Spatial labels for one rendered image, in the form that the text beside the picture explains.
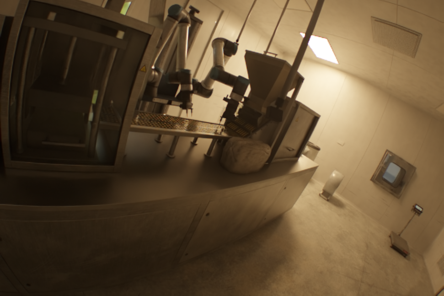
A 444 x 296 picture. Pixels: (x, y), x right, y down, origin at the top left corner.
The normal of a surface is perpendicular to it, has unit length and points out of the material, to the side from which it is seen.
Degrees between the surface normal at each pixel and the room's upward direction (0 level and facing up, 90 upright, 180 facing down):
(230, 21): 90
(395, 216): 90
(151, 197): 0
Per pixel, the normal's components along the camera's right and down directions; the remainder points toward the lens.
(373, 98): -0.68, -0.09
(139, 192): 0.39, -0.89
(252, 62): -0.78, 0.33
